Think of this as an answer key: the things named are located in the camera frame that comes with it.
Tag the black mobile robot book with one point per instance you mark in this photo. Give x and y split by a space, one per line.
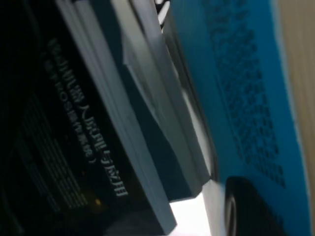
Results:
61 123

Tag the blue and grey DTC book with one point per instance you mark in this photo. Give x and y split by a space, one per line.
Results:
246 98

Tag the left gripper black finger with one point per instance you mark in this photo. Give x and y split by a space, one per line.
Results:
251 211

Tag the white spine teal cover book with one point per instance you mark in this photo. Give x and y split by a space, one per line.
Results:
152 123

